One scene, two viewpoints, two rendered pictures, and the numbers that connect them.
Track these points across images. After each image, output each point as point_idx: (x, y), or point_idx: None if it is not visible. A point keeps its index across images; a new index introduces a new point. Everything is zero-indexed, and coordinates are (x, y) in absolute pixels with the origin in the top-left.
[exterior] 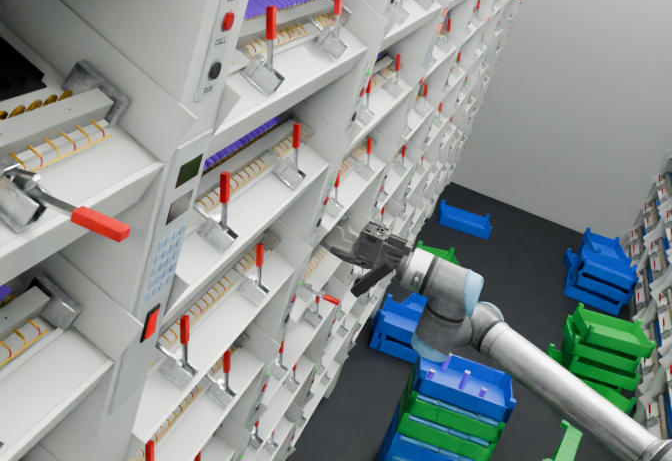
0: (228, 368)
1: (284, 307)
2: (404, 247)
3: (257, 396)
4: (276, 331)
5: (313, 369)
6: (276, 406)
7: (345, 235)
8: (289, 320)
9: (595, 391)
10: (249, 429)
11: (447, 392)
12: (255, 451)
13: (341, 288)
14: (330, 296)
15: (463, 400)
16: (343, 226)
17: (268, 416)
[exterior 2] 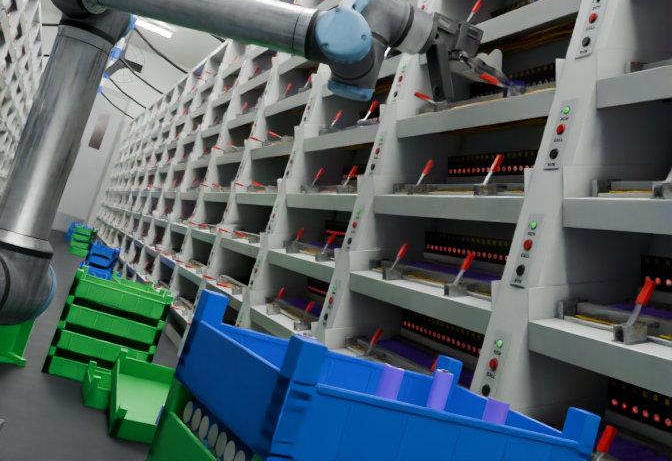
0: (370, 108)
1: (394, 82)
2: (438, 23)
3: (374, 155)
4: (388, 100)
5: (489, 321)
6: (428, 289)
7: (488, 62)
8: (401, 103)
9: None
10: (368, 192)
11: (368, 381)
12: (382, 278)
13: (531, 174)
14: (424, 95)
15: (322, 378)
16: (495, 56)
17: (417, 286)
